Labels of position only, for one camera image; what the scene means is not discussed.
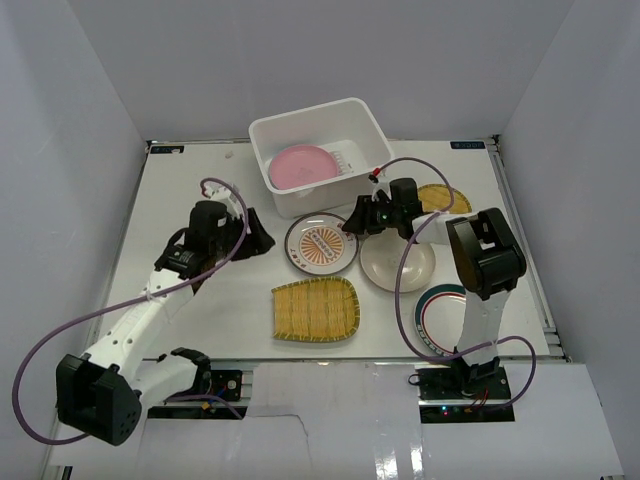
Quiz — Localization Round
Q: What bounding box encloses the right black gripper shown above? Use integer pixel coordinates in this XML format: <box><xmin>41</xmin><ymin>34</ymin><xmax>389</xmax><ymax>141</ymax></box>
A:
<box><xmin>341</xmin><ymin>196</ymin><xmax>402</xmax><ymax>236</ymax></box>

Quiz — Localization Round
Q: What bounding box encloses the orange sunburst pattern plate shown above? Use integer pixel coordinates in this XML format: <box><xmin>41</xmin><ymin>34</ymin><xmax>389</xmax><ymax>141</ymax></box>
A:
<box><xmin>284</xmin><ymin>212</ymin><xmax>359</xmax><ymax>276</ymax></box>

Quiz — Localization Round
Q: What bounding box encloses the pink plastic plate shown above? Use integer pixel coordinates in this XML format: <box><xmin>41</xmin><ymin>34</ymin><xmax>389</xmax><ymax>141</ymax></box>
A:
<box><xmin>268</xmin><ymin>145</ymin><xmax>339</xmax><ymax>190</ymax></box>

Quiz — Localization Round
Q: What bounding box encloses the fan-shaped bamboo woven tray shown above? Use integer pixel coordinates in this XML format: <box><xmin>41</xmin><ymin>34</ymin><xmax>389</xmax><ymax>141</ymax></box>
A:
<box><xmin>271</xmin><ymin>276</ymin><xmax>360</xmax><ymax>343</ymax></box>

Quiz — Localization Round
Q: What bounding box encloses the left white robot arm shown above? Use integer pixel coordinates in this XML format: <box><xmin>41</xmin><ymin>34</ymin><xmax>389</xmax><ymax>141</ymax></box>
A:
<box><xmin>56</xmin><ymin>200</ymin><xmax>275</xmax><ymax>446</ymax></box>

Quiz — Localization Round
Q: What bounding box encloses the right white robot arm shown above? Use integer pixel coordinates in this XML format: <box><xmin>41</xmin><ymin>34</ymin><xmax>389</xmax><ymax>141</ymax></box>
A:
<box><xmin>343</xmin><ymin>169</ymin><xmax>527</xmax><ymax>399</ymax></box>

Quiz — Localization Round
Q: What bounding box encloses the white plastic bin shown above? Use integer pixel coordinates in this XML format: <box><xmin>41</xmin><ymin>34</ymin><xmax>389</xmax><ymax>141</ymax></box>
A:
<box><xmin>248</xmin><ymin>97</ymin><xmax>394</xmax><ymax>218</ymax></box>

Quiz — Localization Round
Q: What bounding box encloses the cream white plate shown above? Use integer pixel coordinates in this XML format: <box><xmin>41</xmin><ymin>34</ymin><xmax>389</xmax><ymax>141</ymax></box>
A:
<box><xmin>359</xmin><ymin>232</ymin><xmax>438</xmax><ymax>294</ymax></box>

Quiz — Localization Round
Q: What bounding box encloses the round bamboo woven plate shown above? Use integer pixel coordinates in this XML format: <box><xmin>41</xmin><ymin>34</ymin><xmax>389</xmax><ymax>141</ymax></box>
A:
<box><xmin>417</xmin><ymin>184</ymin><xmax>472</xmax><ymax>214</ymax></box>

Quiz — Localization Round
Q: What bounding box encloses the right blue table label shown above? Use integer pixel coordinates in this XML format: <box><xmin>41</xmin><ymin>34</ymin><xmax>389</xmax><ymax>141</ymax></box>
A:
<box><xmin>450</xmin><ymin>141</ymin><xmax>486</xmax><ymax>150</ymax></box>

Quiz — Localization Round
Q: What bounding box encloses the blue table label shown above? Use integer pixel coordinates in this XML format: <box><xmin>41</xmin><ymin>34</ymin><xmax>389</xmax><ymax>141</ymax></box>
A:
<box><xmin>149</xmin><ymin>145</ymin><xmax>184</xmax><ymax>155</ymax></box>
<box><xmin>450</xmin><ymin>141</ymin><xmax>486</xmax><ymax>150</ymax></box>

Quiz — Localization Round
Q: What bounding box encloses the green red rimmed plate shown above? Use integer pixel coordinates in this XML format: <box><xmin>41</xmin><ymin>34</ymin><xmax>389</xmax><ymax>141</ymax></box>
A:
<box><xmin>414</xmin><ymin>284</ymin><xmax>466</xmax><ymax>356</ymax></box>

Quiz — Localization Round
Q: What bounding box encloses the left blue table label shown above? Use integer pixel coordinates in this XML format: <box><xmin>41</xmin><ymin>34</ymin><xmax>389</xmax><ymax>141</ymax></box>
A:
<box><xmin>149</xmin><ymin>145</ymin><xmax>184</xmax><ymax>155</ymax></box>

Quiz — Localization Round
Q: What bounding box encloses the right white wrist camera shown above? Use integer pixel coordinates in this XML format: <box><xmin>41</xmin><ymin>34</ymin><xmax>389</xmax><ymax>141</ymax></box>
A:
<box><xmin>369</xmin><ymin>167</ymin><xmax>391</xmax><ymax>200</ymax></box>

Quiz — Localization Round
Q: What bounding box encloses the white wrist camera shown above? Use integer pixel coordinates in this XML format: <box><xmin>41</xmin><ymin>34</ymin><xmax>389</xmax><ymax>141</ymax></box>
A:
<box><xmin>200</xmin><ymin>179</ymin><xmax>240</xmax><ymax>208</ymax></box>
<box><xmin>369</xmin><ymin>167</ymin><xmax>391</xmax><ymax>200</ymax></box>

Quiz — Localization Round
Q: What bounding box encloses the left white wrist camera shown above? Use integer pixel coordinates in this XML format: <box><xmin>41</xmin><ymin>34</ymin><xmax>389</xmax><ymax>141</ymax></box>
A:
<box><xmin>200</xmin><ymin>179</ymin><xmax>240</xmax><ymax>208</ymax></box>

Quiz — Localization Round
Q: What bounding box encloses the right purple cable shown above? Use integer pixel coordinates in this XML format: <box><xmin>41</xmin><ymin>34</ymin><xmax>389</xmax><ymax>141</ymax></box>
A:
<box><xmin>372</xmin><ymin>157</ymin><xmax>539</xmax><ymax>412</ymax></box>

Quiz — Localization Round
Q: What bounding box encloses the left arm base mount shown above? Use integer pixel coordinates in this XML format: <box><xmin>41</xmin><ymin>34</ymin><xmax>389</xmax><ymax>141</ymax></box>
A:
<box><xmin>143</xmin><ymin>347</ymin><xmax>246</xmax><ymax>420</ymax></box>

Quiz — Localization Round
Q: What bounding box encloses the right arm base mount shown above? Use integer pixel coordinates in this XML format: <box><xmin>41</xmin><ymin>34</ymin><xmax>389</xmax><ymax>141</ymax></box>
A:
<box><xmin>408</xmin><ymin>367</ymin><xmax>515</xmax><ymax>425</ymax></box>

